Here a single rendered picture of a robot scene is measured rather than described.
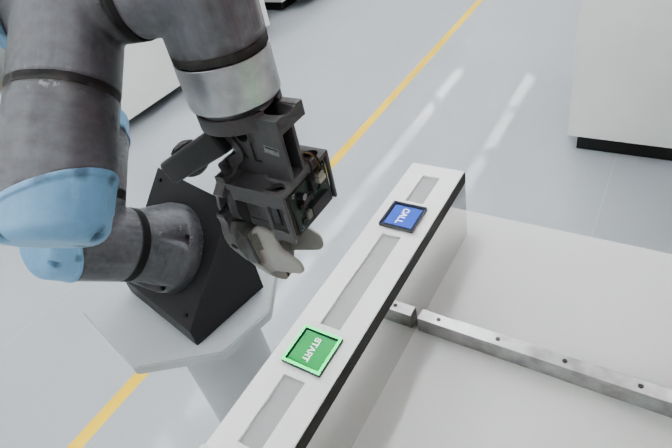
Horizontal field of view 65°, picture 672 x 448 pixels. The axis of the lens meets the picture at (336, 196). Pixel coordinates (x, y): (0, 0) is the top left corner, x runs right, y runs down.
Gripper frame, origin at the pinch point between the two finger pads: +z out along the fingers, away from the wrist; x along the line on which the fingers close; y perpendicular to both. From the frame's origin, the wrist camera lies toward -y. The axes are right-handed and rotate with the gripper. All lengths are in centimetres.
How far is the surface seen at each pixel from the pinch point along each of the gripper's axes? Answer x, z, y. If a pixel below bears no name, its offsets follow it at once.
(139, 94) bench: 158, 92, -256
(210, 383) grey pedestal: 2, 46, -32
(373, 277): 13.8, 15.1, 1.9
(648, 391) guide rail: 17.6, 25.8, 36.3
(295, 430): -9.3, 14.7, 4.4
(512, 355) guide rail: 17.0, 26.9, 20.1
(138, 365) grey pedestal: -6.7, 28.7, -32.7
